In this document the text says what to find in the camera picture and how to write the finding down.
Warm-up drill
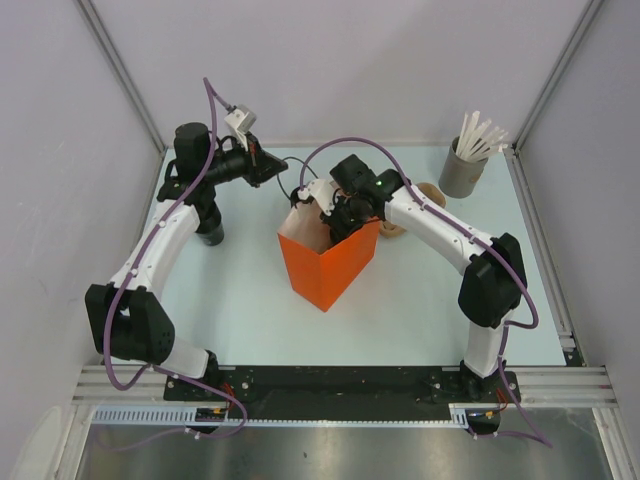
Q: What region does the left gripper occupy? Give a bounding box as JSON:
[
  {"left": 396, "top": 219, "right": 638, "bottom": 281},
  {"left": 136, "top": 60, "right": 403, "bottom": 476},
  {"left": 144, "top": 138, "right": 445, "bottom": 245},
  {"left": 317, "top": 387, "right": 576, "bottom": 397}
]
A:
[{"left": 203, "top": 132, "right": 288, "bottom": 188}]

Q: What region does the orange paper bag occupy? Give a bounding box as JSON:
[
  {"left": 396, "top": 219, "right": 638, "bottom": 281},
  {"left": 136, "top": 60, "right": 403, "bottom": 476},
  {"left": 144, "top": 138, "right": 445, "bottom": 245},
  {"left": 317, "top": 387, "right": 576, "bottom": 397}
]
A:
[{"left": 277, "top": 188, "right": 380, "bottom": 312}]

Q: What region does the black cup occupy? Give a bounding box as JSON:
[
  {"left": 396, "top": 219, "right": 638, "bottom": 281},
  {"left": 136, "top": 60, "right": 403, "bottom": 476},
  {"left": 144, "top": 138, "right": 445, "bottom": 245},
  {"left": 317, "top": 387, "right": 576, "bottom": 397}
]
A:
[{"left": 196, "top": 210, "right": 224, "bottom": 246}]

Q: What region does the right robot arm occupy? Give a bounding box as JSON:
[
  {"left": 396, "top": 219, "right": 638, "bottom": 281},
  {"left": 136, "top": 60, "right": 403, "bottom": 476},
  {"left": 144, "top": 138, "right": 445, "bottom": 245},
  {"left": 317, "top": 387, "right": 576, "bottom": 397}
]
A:
[{"left": 310, "top": 155, "right": 527, "bottom": 401}]

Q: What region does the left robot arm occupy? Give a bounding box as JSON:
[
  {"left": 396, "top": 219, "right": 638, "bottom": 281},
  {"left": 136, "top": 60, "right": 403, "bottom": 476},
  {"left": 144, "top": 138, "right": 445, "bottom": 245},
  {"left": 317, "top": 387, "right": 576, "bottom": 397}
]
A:
[{"left": 85, "top": 122, "right": 288, "bottom": 400}]

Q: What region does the grey straw holder cup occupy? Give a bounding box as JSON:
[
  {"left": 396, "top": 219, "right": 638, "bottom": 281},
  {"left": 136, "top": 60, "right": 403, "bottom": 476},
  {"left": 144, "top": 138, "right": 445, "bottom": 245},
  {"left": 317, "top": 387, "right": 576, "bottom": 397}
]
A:
[{"left": 438, "top": 137, "right": 488, "bottom": 199}]

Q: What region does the white straws bundle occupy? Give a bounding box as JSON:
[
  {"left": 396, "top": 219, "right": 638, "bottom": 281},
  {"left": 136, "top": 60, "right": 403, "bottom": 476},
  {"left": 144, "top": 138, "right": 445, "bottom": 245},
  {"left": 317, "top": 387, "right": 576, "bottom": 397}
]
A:
[{"left": 454, "top": 111, "right": 508, "bottom": 163}]

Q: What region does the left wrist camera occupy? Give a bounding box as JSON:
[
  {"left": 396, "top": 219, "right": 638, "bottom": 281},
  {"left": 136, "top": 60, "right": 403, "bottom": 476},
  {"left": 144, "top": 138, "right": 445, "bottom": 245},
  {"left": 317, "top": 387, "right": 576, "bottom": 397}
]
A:
[{"left": 224, "top": 104, "right": 257, "bottom": 150}]

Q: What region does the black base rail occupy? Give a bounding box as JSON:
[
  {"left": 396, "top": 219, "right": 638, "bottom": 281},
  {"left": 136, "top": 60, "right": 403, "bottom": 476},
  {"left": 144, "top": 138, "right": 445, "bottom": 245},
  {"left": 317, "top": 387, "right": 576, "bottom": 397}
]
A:
[{"left": 164, "top": 364, "right": 521, "bottom": 421}]

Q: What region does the white cable duct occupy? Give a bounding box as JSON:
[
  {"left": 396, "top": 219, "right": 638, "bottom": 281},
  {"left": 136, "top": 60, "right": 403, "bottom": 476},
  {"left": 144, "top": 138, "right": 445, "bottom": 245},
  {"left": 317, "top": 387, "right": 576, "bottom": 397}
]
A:
[{"left": 92, "top": 405, "right": 468, "bottom": 429}]

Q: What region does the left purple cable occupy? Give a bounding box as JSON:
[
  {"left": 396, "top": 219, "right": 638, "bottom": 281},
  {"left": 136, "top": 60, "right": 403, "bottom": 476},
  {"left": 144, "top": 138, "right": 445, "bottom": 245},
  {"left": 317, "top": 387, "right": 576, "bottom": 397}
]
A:
[{"left": 97, "top": 77, "right": 251, "bottom": 451}]

